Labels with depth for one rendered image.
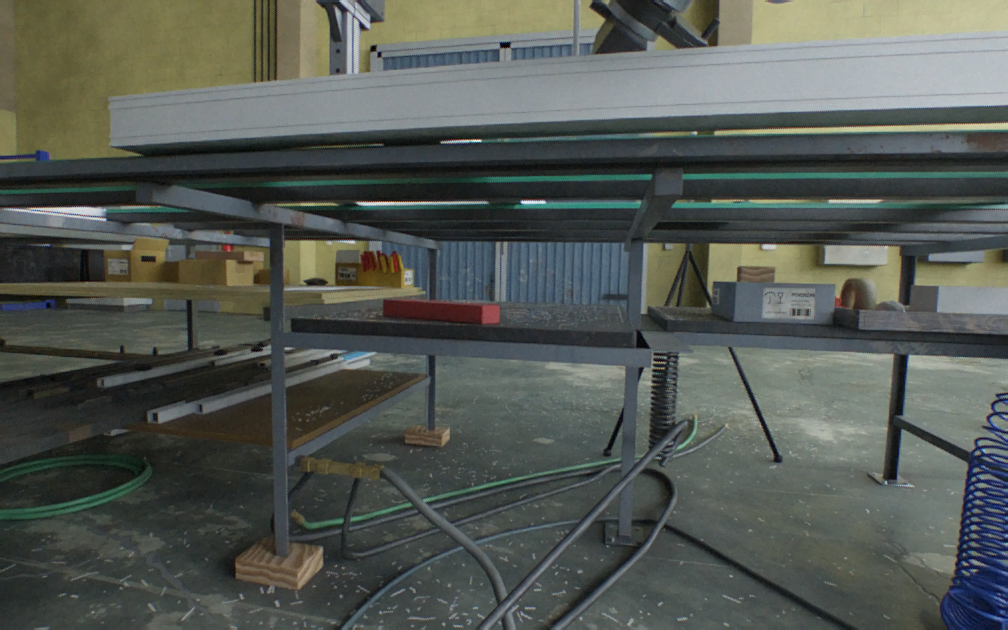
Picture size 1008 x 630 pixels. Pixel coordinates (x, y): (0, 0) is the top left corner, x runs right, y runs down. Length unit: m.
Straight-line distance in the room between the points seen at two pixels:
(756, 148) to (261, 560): 1.23
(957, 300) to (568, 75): 1.14
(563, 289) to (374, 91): 6.53
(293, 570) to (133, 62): 10.40
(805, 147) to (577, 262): 6.50
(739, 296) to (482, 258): 6.13
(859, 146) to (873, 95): 0.06
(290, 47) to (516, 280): 4.72
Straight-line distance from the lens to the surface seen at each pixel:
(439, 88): 0.66
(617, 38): 0.68
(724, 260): 6.90
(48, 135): 12.37
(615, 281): 7.10
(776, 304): 1.41
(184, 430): 1.49
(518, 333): 1.01
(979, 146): 0.74
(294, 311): 1.28
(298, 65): 8.65
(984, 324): 1.51
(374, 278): 2.02
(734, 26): 7.56
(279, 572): 1.33
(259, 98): 0.78
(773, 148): 0.66
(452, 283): 7.42
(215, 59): 10.10
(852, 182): 0.95
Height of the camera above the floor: 0.69
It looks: 4 degrees down
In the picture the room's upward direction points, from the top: 1 degrees clockwise
